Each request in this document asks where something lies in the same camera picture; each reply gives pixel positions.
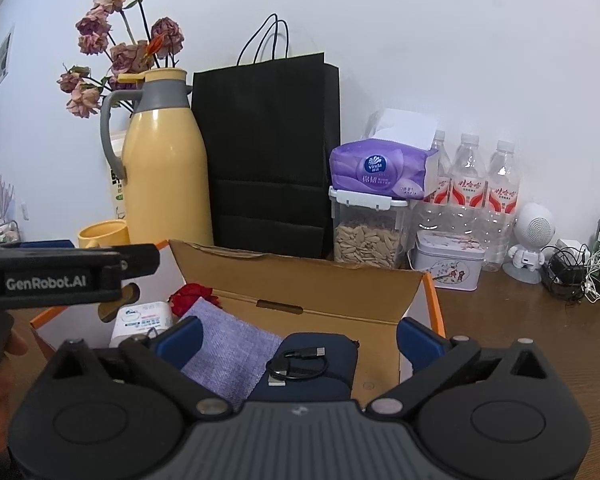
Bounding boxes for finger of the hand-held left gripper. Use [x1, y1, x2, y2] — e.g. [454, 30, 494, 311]
[80, 243, 161, 277]

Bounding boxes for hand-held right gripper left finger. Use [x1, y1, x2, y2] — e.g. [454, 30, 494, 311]
[47, 316, 236, 418]

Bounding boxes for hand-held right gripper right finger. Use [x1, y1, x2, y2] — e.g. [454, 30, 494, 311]
[365, 316, 551, 418]

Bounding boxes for black usb cable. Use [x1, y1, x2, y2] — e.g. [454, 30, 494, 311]
[266, 345, 329, 388]

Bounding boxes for cardboard box with orange edge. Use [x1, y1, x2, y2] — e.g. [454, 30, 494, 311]
[30, 239, 448, 408]

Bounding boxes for person's left hand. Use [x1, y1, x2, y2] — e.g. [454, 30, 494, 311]
[0, 329, 29, 461]

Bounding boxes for white wet wipes pack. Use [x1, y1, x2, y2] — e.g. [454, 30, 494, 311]
[109, 301, 175, 350]

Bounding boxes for yellow mug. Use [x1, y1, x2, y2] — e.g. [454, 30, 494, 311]
[76, 219, 131, 250]

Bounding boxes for red fabric rose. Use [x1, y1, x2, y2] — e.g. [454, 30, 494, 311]
[170, 282, 222, 318]

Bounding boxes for purple cloth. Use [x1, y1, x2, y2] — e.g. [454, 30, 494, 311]
[177, 297, 283, 406]

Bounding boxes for white carton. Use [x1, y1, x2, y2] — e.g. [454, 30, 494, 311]
[109, 130, 131, 221]

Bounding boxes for printed tin box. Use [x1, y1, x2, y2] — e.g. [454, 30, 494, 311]
[410, 230, 485, 292]

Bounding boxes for yellow thermos jug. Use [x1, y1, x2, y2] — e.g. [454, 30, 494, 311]
[99, 67, 215, 248]

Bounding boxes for clear container of seeds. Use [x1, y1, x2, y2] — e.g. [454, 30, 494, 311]
[328, 185, 411, 270]

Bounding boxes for navy pouch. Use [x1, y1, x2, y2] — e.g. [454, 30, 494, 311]
[245, 331, 361, 402]

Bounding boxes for black paper bag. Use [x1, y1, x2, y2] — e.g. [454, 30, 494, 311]
[191, 12, 342, 261]

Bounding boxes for white robot-shaped speaker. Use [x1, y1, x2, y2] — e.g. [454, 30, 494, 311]
[502, 202, 556, 285]

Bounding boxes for purple tissue pack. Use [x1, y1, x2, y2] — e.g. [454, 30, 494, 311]
[328, 108, 441, 201]

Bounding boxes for dried pink flowers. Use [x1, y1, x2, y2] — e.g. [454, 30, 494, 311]
[56, 0, 186, 120]

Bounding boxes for wire rack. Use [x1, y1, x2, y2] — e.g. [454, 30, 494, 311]
[0, 212, 21, 246]

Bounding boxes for black charger with cable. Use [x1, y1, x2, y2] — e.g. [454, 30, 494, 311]
[540, 240, 588, 301]

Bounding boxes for wall picture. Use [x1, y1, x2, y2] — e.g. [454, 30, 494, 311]
[0, 25, 16, 90]

